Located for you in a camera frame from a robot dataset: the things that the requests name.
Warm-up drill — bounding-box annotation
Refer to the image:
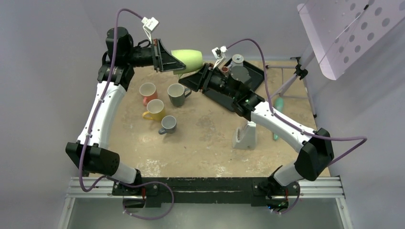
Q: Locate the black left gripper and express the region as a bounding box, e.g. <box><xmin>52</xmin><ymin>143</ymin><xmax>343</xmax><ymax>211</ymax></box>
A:
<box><xmin>125</xmin><ymin>38</ymin><xmax>185</xmax><ymax>72</ymax></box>

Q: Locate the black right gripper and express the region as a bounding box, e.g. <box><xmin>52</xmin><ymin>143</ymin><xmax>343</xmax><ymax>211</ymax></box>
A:
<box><xmin>179</xmin><ymin>63</ymin><xmax>239</xmax><ymax>100</ymax></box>

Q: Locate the grey-blue ceramic mug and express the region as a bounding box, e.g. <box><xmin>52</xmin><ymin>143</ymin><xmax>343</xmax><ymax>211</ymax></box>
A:
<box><xmin>167</xmin><ymin>83</ymin><xmax>192</xmax><ymax>107</ymax></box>

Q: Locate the green mug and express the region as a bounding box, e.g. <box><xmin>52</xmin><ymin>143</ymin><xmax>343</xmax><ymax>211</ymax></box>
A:
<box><xmin>171</xmin><ymin>49</ymin><xmax>203</xmax><ymax>75</ymax></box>

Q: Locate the brown ribbed mug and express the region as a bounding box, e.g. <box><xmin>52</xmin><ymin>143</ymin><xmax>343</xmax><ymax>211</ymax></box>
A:
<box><xmin>220</xmin><ymin>66</ymin><xmax>230</xmax><ymax>77</ymax></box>

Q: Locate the pink mug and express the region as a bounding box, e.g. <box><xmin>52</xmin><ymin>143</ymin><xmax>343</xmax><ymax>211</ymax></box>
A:
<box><xmin>139</xmin><ymin>83</ymin><xmax>158</xmax><ymax>106</ymax></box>

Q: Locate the yellow mug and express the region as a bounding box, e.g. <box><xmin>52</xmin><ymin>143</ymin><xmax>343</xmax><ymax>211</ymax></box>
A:
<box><xmin>142</xmin><ymin>99</ymin><xmax>166</xmax><ymax>121</ymax></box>

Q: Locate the small blue-grey mug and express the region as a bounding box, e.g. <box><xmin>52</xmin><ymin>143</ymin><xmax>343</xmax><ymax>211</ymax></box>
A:
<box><xmin>158</xmin><ymin>115</ymin><xmax>177</xmax><ymax>135</ymax></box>

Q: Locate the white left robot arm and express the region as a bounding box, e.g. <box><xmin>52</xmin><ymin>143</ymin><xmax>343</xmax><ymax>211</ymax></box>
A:
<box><xmin>65</xmin><ymin>27</ymin><xmax>186</xmax><ymax>195</ymax></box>

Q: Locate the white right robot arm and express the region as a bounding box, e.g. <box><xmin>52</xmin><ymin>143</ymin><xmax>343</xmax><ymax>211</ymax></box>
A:
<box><xmin>178</xmin><ymin>63</ymin><xmax>334</xmax><ymax>194</ymax></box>

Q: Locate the black plastic tray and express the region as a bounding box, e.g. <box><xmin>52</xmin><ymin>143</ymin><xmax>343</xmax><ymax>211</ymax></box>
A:
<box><xmin>203</xmin><ymin>58</ymin><xmax>264</xmax><ymax>112</ymax></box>

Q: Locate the white metronome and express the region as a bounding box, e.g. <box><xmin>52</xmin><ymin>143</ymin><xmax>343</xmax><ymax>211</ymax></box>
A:
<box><xmin>232</xmin><ymin>121</ymin><xmax>257</xmax><ymax>150</ymax></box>

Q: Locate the music stand tripod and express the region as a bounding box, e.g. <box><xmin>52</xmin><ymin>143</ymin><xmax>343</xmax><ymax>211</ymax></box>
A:
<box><xmin>264</xmin><ymin>52</ymin><xmax>317</xmax><ymax>118</ymax></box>

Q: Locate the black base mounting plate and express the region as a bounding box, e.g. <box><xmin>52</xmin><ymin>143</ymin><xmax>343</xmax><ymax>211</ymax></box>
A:
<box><xmin>112</xmin><ymin>177</ymin><xmax>300</xmax><ymax>209</ymax></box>

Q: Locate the perforated music stand desk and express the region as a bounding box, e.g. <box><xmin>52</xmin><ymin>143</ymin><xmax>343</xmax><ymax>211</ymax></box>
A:
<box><xmin>297</xmin><ymin>0</ymin><xmax>405</xmax><ymax>80</ymax></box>

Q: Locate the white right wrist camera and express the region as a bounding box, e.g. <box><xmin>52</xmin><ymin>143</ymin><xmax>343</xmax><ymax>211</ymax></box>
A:
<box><xmin>212</xmin><ymin>46</ymin><xmax>227</xmax><ymax>69</ymax></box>

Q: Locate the teal handled tool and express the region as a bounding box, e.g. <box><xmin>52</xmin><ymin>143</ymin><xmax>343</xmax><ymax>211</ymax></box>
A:
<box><xmin>273</xmin><ymin>97</ymin><xmax>284</xmax><ymax>141</ymax></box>

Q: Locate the aluminium frame rail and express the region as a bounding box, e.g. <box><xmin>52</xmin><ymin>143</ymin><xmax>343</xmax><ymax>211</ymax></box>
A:
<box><xmin>57</xmin><ymin>177</ymin><xmax>353</xmax><ymax>229</ymax></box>

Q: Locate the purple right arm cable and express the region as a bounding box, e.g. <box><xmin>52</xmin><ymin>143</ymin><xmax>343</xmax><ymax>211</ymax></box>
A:
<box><xmin>225</xmin><ymin>38</ymin><xmax>368</xmax><ymax>216</ymax></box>

